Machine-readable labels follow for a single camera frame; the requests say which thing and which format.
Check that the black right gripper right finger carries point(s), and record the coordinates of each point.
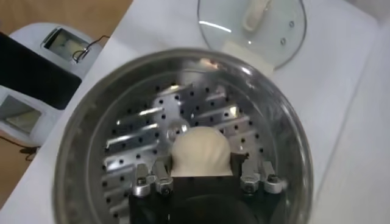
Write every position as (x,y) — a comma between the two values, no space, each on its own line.
(250,179)

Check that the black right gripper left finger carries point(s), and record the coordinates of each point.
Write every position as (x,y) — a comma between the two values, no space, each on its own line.
(163,179)

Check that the white steamed baozi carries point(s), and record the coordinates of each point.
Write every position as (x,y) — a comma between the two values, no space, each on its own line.
(201,152)

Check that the round glass pot lid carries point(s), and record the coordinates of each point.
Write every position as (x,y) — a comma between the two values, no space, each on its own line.
(259,45)

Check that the white and black robot base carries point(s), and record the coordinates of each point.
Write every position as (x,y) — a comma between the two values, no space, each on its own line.
(30,76)

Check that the stainless steel steamer basket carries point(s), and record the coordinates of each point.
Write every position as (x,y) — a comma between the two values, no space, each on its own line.
(137,140)

